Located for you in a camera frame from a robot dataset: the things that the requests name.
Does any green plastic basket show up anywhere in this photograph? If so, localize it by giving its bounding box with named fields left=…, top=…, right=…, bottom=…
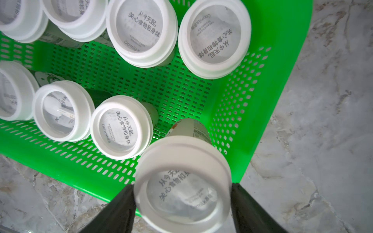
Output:
left=1, top=1, right=313, bottom=202

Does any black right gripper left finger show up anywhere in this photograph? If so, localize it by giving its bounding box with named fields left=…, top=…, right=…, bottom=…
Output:
left=80, top=184, right=136, bottom=233

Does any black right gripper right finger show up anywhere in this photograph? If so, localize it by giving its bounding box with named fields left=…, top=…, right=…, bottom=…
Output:
left=231, top=183, right=286, bottom=233

